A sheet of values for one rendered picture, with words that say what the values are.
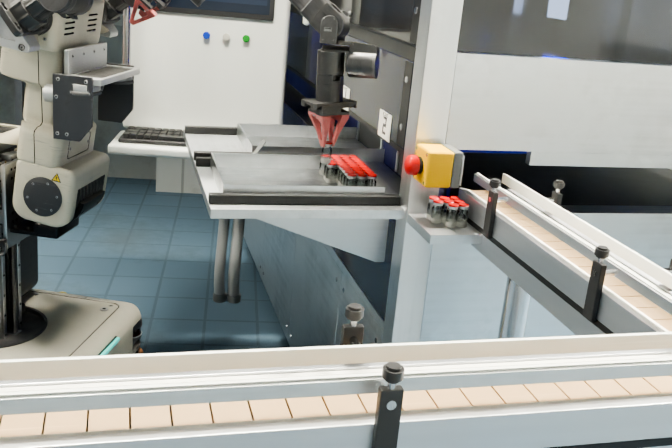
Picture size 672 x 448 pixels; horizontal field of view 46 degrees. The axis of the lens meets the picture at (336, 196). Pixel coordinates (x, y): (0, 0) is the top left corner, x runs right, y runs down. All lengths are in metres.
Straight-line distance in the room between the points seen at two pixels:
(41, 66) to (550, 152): 1.23
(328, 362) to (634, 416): 0.34
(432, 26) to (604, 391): 0.85
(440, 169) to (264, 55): 1.09
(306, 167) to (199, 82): 0.73
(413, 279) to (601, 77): 0.58
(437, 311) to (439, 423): 0.94
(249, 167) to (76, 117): 0.45
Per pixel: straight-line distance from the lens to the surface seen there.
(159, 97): 2.55
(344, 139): 2.25
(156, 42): 2.52
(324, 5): 1.65
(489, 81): 1.64
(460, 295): 1.76
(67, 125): 2.05
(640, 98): 1.83
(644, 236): 1.94
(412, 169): 1.54
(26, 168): 2.15
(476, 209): 1.59
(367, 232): 1.74
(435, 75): 1.59
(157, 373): 0.87
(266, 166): 1.88
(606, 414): 0.92
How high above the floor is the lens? 1.36
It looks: 16 degrees down
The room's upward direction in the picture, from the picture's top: 5 degrees clockwise
